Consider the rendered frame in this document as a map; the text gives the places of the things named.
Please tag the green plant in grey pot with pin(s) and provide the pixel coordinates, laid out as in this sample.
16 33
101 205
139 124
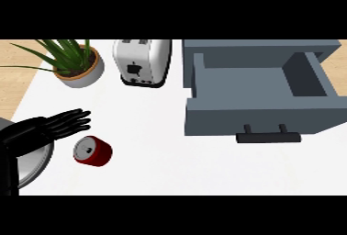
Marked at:
81 72

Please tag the white toaster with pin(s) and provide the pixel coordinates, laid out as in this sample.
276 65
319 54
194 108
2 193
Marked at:
142 62

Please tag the blue-grey open drawer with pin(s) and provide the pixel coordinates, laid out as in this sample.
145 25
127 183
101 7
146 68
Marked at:
244 84

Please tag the blue-grey cabinet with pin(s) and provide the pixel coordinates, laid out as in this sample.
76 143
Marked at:
235 50

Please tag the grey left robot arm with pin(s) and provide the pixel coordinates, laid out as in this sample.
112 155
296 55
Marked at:
37 162

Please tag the blue-grey drawer front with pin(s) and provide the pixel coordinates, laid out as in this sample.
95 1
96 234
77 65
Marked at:
253 117

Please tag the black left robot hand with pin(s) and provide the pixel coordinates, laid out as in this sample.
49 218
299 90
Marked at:
31 133

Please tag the red can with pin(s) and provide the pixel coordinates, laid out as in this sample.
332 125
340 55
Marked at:
92 151

